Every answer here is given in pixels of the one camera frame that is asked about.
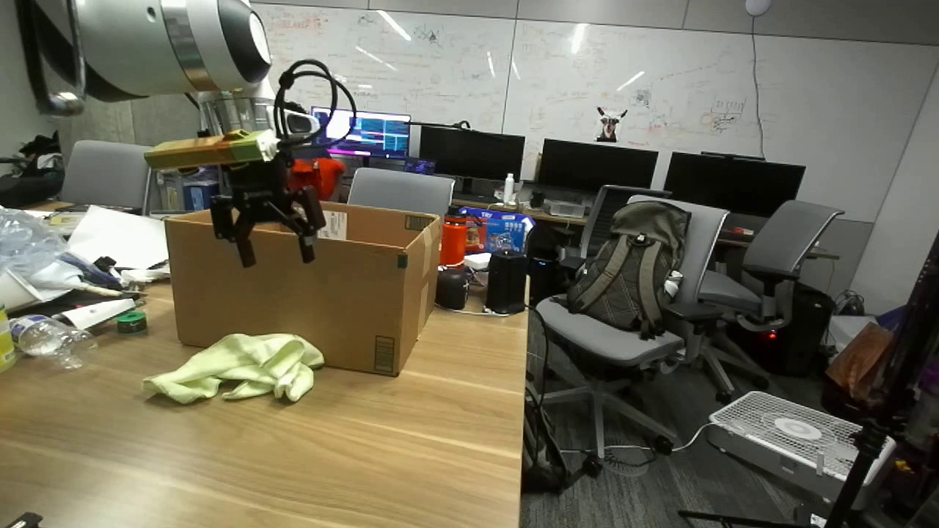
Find white wall whiteboard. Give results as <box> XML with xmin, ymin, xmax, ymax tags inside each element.
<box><xmin>254</xmin><ymin>0</ymin><xmax>764</xmax><ymax>164</ymax></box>

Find black cylinder cup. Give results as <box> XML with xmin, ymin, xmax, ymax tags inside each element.
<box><xmin>484</xmin><ymin>249</ymin><xmax>532</xmax><ymax>318</ymax></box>

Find flat paper sheets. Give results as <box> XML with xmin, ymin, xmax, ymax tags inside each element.
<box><xmin>66</xmin><ymin>203</ymin><xmax>170</xmax><ymax>287</ymax></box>

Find black desktop tower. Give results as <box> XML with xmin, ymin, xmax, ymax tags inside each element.
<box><xmin>773</xmin><ymin>281</ymin><xmax>833</xmax><ymax>378</ymax></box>

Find small llama figurine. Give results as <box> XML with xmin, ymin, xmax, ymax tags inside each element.
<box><xmin>595</xmin><ymin>102</ymin><xmax>631</xmax><ymax>147</ymax></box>

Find grey padded chair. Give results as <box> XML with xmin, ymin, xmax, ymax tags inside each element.
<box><xmin>58</xmin><ymin>137</ymin><xmax>163</xmax><ymax>216</ymax></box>
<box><xmin>346</xmin><ymin>164</ymin><xmax>457</xmax><ymax>219</ymax></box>

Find black bag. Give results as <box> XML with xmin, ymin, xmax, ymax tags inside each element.
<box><xmin>0</xmin><ymin>128</ymin><xmax>67</xmax><ymax>212</ymax></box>

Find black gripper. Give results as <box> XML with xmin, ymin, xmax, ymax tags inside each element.
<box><xmin>208</xmin><ymin>156</ymin><xmax>328</xmax><ymax>271</ymax></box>

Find laptop with purple screen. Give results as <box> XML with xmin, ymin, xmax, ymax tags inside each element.
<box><xmin>377</xmin><ymin>156</ymin><xmax>438</xmax><ymax>177</ymax></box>

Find blue printed box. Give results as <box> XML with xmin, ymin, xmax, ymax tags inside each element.
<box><xmin>466</xmin><ymin>205</ymin><xmax>538</xmax><ymax>259</ymax></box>

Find orange red container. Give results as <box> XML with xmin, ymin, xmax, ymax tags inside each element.
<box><xmin>438</xmin><ymin>215</ymin><xmax>474</xmax><ymax>271</ymax></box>

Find lit blue purple monitor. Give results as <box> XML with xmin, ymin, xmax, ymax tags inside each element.
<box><xmin>312</xmin><ymin>108</ymin><xmax>415</xmax><ymax>164</ymax></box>

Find grey mesh office chair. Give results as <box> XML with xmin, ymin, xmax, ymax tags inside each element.
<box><xmin>685</xmin><ymin>200</ymin><xmax>845</xmax><ymax>406</ymax></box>

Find orange red jacket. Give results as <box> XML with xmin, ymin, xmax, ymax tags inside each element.
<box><xmin>292</xmin><ymin>156</ymin><xmax>350</xmax><ymax>205</ymax></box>

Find brown bag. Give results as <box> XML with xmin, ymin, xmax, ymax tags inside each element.
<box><xmin>824</xmin><ymin>320</ymin><xmax>899</xmax><ymax>406</ymax></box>

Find white plastic case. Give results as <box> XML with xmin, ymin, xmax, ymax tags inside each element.
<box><xmin>707</xmin><ymin>386</ymin><xmax>899</xmax><ymax>494</ymax></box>

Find light grey office chair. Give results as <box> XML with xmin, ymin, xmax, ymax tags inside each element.
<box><xmin>532</xmin><ymin>190</ymin><xmax>735</xmax><ymax>464</ymax></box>

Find brown cardboard box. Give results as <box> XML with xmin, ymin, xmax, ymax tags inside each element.
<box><xmin>163</xmin><ymin>200</ymin><xmax>447</xmax><ymax>378</ymax></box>

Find clear plastic water bottle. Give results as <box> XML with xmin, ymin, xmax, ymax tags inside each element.
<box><xmin>8</xmin><ymin>312</ymin><xmax>98</xmax><ymax>360</ymax></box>

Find crumpled whitish plastic bag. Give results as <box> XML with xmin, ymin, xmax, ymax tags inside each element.
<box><xmin>0</xmin><ymin>205</ymin><xmax>98</xmax><ymax>318</ymax></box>

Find yellow green wrist camera bar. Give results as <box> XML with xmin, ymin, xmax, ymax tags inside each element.
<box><xmin>143</xmin><ymin>128</ymin><xmax>286</xmax><ymax>172</ymax></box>

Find olive grey backpack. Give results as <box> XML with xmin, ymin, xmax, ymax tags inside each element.
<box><xmin>565</xmin><ymin>200</ymin><xmax>694</xmax><ymax>340</ymax></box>

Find pale lime cloth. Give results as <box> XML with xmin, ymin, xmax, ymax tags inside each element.
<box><xmin>141</xmin><ymin>331</ymin><xmax>328</xmax><ymax>408</ymax></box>

